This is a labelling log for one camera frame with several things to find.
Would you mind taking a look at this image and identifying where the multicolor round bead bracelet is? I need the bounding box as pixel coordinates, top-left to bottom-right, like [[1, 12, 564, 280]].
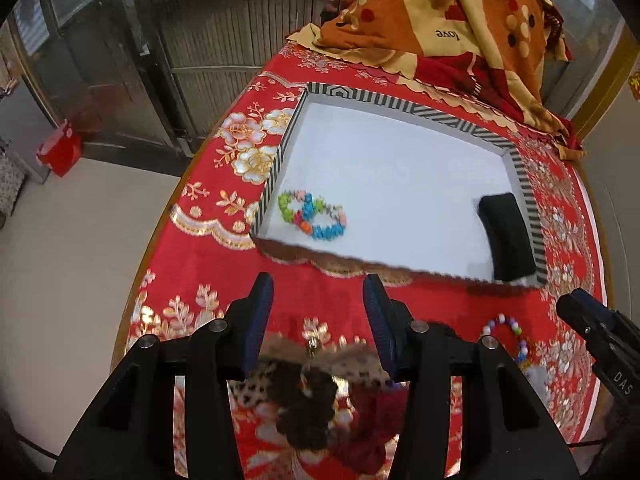
[[480, 313, 532, 366]]

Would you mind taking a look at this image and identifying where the red satin bow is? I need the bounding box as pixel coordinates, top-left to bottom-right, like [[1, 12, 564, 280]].
[[329, 384, 408, 476]]

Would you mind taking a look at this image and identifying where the leopard brown bow hair tie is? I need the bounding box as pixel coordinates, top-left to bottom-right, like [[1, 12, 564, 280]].
[[230, 331, 402, 453]]

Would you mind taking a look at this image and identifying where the white fluffy hair clip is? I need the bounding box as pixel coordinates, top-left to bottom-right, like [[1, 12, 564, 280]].
[[523, 365, 549, 405]]

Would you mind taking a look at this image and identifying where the striped white jewelry tray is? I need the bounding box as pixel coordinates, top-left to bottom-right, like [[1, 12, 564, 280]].
[[250, 82, 548, 288]]

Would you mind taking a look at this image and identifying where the black velvet cushion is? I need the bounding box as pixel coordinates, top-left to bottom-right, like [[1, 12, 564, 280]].
[[477, 193, 536, 282]]

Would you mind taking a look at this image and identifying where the red floral tablecloth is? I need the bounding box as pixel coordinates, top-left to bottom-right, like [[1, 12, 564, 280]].
[[110, 41, 609, 480]]

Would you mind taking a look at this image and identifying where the orange yellow red blanket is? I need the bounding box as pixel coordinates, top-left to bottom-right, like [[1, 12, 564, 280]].
[[288, 0, 585, 160]]

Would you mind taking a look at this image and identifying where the red box on floor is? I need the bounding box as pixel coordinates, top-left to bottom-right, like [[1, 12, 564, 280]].
[[36, 120, 82, 177]]

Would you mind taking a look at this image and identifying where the metal glass door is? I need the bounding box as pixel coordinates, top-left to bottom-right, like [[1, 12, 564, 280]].
[[32, 0, 329, 162]]

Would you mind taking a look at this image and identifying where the colorful flower bead bracelet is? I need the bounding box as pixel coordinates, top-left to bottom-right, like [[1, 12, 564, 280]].
[[276, 188, 348, 242]]

